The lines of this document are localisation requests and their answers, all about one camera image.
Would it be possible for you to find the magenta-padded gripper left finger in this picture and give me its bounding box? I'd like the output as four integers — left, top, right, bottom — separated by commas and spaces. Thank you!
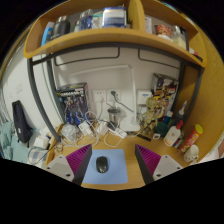
45, 143, 93, 186

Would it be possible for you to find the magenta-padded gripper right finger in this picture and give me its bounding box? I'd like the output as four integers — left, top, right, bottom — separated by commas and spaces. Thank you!
134, 143, 184, 185

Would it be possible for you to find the black computer mouse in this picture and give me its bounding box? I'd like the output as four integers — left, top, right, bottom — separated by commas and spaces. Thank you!
95, 155, 109, 174

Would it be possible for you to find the light blue mouse pad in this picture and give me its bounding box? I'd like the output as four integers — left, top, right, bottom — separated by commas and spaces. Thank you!
82, 148, 129, 185

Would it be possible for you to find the black flat strip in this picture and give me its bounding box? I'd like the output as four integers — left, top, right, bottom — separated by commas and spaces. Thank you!
138, 132, 153, 141

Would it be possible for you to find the clear round container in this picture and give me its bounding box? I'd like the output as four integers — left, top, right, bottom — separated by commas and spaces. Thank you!
60, 123, 77, 143

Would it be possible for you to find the white charger block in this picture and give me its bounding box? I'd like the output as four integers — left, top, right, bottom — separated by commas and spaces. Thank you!
78, 120, 93, 136

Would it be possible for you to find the dark green round tin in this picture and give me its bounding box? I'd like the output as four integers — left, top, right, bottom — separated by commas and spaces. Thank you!
153, 122, 171, 138

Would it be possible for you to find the white lotion bottle red cap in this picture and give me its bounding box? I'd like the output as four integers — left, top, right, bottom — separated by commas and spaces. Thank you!
163, 119, 185, 148

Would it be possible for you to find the small blue labelled bottle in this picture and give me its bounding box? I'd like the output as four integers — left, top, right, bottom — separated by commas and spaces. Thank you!
173, 136, 186, 150

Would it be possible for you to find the white power adapter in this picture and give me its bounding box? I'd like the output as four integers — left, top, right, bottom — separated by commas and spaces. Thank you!
96, 120, 109, 136

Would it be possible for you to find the white power strip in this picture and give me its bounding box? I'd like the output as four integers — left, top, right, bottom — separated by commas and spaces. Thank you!
108, 127, 129, 139

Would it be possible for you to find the white printed mug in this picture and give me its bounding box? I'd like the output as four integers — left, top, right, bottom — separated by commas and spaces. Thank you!
183, 143, 200, 164

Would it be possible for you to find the blue bottle white cap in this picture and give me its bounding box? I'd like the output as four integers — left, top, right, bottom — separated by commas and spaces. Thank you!
162, 110, 174, 125

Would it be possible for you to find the red snack can yellow lid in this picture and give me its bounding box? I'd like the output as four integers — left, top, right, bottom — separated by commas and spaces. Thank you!
179, 123, 204, 154

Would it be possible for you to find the steel tumbler cup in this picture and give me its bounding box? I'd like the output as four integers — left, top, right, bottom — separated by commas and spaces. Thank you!
107, 107, 123, 129

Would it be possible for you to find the dark bottle white nozzle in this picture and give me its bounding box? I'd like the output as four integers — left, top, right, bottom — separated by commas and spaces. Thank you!
174, 100, 188, 127

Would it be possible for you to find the blue robot model kit box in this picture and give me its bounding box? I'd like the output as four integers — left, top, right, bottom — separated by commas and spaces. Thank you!
55, 82, 90, 127

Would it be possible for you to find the teal bed cloth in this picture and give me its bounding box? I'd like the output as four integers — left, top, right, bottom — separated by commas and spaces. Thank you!
0, 121, 34, 163

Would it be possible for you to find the black bag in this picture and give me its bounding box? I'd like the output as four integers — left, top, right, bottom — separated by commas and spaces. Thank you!
11, 99, 33, 144

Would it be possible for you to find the colourful printed box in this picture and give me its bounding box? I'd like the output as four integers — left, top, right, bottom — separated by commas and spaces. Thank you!
150, 73, 179, 116

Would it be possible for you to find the wooden shelf unit with items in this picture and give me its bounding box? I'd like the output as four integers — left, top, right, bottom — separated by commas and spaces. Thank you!
23, 0, 208, 68

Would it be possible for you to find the black power cable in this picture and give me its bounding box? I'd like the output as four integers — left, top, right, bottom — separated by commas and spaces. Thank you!
111, 90, 135, 113

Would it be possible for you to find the white blue wall device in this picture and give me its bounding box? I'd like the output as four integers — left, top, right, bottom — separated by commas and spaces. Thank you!
136, 89, 153, 107

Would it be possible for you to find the white wall socket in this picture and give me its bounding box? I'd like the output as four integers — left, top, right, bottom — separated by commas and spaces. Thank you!
91, 89, 108, 104
106, 88, 123, 102

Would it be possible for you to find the dark grey metal frame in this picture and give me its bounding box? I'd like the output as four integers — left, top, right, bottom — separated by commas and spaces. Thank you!
26, 41, 204, 136

